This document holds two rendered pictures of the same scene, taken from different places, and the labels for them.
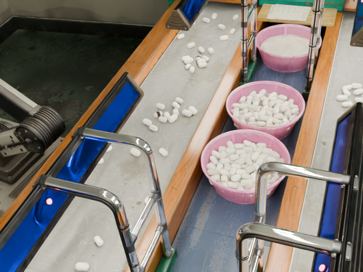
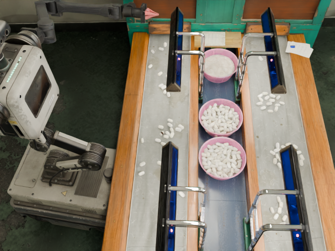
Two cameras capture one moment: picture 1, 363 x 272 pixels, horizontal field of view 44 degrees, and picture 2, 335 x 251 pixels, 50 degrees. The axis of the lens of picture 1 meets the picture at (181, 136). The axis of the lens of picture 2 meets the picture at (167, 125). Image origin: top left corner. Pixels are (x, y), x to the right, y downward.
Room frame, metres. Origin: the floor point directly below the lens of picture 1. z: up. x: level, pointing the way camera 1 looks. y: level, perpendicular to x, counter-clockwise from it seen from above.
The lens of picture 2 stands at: (0.16, 0.41, 2.57)
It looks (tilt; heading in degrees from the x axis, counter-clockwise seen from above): 56 degrees down; 341
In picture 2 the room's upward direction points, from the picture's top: 3 degrees counter-clockwise
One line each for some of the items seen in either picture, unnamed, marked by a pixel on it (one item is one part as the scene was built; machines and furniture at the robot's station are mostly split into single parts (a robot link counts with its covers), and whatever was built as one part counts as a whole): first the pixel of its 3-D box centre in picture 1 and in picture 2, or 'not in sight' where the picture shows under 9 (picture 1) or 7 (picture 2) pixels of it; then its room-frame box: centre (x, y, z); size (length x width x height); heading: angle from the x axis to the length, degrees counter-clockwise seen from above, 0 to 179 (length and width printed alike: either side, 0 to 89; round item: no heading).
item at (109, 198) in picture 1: (115, 226); (185, 221); (0.67, 0.18, 0.90); 0.20 x 0.19 x 0.45; 155
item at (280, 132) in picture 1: (264, 113); (220, 120); (1.23, -0.30, 0.72); 0.27 x 0.27 x 0.10
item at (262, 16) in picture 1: (296, 14); (218, 39); (1.83, -0.57, 0.77); 0.33 x 0.15 x 0.01; 65
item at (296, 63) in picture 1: (287, 49); (218, 66); (1.63, -0.48, 0.72); 0.27 x 0.27 x 0.10
